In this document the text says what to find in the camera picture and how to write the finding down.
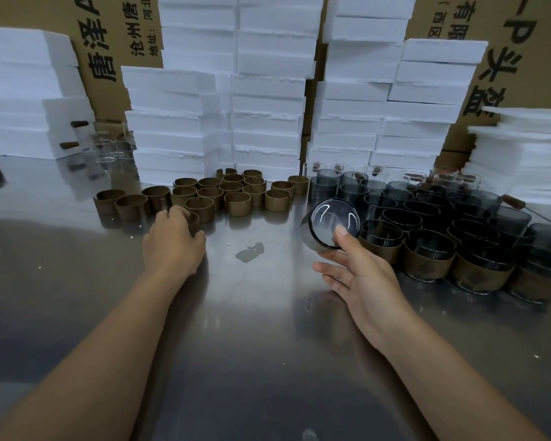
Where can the person's left hand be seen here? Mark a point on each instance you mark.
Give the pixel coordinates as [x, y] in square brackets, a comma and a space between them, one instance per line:
[172, 252]

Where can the person's right hand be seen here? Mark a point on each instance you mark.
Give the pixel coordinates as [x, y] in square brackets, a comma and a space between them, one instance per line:
[372, 293]

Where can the smoky transparent plastic cup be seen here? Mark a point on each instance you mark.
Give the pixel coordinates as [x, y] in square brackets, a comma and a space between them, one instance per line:
[473, 227]
[484, 257]
[400, 216]
[539, 266]
[429, 241]
[380, 229]
[335, 215]

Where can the group of brown sleeve rings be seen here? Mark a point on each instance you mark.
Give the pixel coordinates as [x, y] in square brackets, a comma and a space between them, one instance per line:
[239, 204]

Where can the cluster of transparent plastic cups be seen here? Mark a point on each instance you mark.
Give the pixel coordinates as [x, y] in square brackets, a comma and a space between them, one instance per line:
[323, 183]

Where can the bunch of clear plastic cups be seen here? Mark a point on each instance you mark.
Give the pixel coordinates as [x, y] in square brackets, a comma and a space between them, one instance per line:
[108, 146]

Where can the person's right forearm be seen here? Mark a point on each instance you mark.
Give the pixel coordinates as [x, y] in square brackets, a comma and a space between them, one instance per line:
[454, 390]

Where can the person's left forearm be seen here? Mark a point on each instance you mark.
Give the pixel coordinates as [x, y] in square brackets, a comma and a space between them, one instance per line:
[82, 372]

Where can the brown cork stick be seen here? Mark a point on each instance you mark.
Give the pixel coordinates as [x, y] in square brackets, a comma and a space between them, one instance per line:
[70, 145]
[79, 124]

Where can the tall stack white foam blocks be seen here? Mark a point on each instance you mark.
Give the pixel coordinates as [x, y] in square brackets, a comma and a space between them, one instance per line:
[266, 96]

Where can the stepped stack white foam blocks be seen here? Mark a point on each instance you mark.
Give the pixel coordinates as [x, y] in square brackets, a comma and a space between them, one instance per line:
[353, 110]

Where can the stack of thin foam sheets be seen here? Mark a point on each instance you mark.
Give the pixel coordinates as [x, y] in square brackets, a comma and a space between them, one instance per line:
[528, 156]

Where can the stack of white foam blocks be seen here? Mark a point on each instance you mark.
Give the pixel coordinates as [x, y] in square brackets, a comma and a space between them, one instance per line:
[18, 96]

